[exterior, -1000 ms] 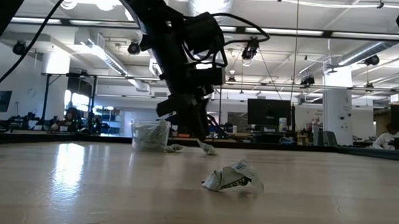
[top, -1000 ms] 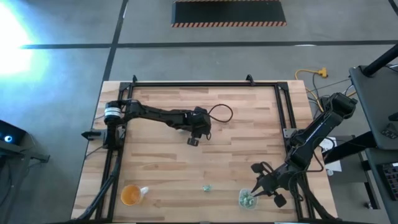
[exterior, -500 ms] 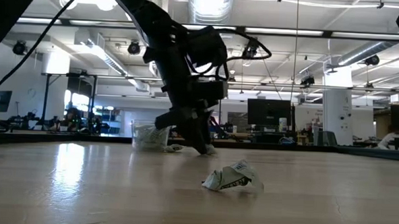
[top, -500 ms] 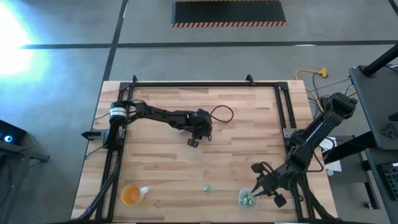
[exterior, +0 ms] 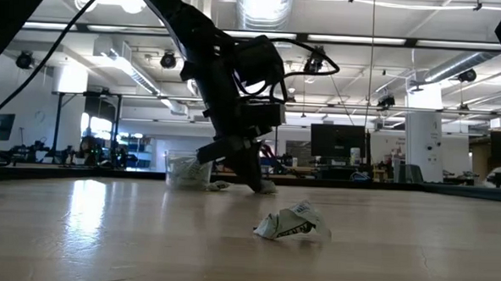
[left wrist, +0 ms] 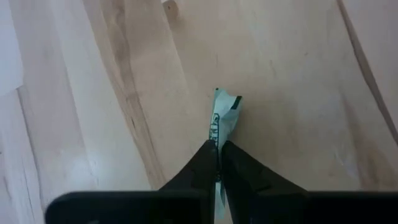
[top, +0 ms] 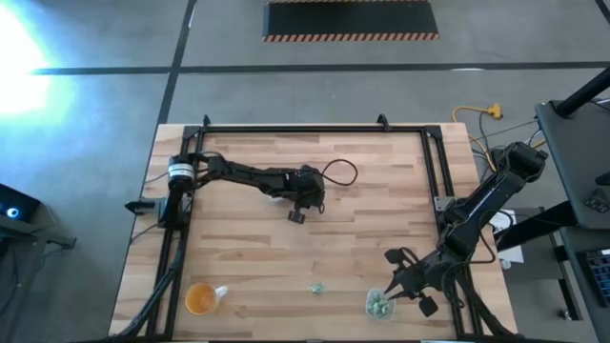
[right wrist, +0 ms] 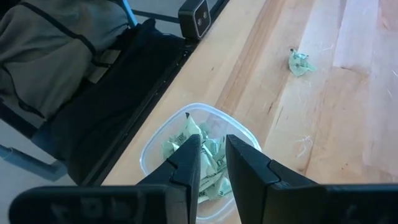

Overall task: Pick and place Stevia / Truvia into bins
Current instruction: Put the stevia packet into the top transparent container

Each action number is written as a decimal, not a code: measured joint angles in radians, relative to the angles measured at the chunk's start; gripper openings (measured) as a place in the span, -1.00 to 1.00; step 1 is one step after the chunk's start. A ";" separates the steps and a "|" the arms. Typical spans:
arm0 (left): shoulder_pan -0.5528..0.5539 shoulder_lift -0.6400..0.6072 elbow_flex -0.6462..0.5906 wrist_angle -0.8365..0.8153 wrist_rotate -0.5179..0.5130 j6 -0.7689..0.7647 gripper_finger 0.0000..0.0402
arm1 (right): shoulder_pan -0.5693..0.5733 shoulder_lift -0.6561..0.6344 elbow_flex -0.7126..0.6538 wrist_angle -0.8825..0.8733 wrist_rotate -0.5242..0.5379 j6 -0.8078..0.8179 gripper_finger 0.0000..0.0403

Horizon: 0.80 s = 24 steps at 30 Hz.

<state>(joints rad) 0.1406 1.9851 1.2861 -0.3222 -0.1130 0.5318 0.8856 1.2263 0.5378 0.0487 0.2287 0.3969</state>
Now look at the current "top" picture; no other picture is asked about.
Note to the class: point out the black device with blue light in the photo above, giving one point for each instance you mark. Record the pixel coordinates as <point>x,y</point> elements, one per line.
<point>14,205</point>

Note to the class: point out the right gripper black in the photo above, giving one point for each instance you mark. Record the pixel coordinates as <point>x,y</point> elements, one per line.
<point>424,276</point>

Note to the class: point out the small grey caster wheel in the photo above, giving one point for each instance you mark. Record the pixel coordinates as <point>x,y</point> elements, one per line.
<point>564,315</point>

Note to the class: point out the black hazard-striped floor mat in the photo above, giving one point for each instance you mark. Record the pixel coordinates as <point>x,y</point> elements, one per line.
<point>350,19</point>

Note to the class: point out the black keyboard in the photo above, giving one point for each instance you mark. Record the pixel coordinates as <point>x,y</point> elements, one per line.
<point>600,276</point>

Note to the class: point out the black desk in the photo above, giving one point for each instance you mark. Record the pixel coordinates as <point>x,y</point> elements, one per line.
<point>576,157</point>

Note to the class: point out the dark grey keyboard desk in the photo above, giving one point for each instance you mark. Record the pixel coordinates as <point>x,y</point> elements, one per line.
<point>579,286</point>

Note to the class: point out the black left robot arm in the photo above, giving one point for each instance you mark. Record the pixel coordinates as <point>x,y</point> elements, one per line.
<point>238,174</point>

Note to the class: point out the green white sweetener packet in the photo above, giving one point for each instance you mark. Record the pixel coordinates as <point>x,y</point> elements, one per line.
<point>318,287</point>
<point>374,312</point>
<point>386,312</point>
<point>376,301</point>

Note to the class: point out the white paper sheet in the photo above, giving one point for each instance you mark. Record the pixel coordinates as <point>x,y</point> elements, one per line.
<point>514,255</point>

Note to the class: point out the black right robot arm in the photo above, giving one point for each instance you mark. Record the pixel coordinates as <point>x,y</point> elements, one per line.
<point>481,205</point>

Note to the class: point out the small black button gadget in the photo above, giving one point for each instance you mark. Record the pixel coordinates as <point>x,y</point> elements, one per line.
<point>596,202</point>

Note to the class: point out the black round pole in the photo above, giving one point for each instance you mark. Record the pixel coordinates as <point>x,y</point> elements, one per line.
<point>583,94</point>

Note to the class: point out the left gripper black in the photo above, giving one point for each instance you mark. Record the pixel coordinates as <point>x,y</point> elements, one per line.
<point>307,188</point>

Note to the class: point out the black power strip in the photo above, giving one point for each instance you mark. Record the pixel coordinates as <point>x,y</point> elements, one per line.
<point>498,153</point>

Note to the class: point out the black metal rig frame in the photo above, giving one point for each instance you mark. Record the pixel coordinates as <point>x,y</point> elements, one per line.
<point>310,129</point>

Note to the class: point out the glass mug with orange tea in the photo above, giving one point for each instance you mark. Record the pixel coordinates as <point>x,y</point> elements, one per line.
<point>200,299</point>

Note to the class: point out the small white round object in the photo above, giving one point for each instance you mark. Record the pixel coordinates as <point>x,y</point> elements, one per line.
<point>505,264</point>

